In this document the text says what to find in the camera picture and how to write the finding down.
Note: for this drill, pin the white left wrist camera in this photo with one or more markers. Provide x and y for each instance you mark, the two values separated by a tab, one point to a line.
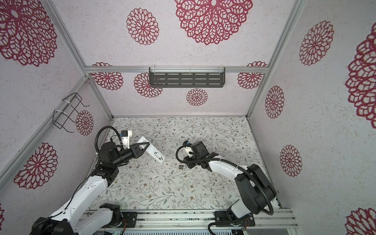
126	136

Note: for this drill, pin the white remote control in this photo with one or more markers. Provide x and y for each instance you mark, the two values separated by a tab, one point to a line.
153	151

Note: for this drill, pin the black wire wall basket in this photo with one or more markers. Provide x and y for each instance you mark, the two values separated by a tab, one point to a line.
62	115

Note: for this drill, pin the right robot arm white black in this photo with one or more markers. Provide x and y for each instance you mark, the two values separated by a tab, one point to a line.
255	190

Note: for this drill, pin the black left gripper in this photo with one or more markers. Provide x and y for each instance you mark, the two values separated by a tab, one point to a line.
134	151

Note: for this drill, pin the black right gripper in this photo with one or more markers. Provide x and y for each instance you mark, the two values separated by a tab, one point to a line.
190	162

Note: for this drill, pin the dark metal wall shelf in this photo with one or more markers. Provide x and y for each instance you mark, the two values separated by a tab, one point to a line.
190	78

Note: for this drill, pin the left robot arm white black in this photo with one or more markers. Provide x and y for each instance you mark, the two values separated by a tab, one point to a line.
66	220

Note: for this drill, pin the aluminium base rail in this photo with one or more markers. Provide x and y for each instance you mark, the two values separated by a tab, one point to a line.
199	219

